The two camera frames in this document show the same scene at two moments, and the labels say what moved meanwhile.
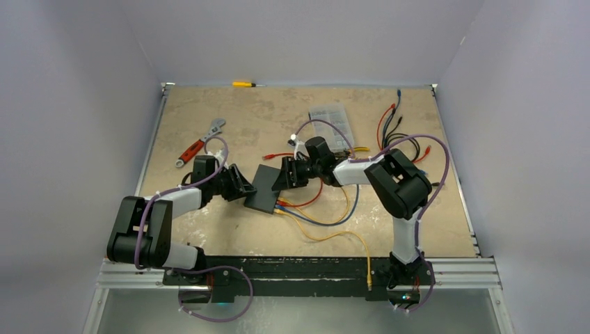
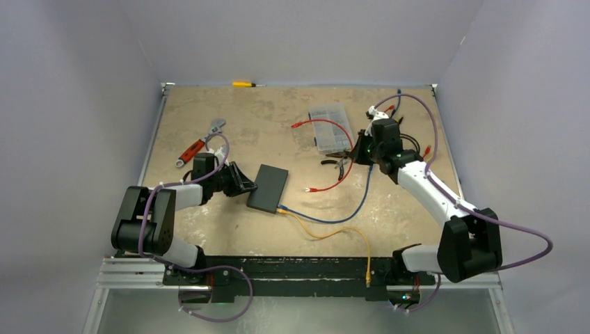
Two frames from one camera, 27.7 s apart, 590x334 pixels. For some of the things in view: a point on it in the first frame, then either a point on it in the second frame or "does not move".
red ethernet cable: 267,156 -> 319,190
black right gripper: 285,179 -> 359,156
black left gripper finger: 246,187 does not move
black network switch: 264,199 does not move
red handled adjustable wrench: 215,130 does not move
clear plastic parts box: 335,114 does not move
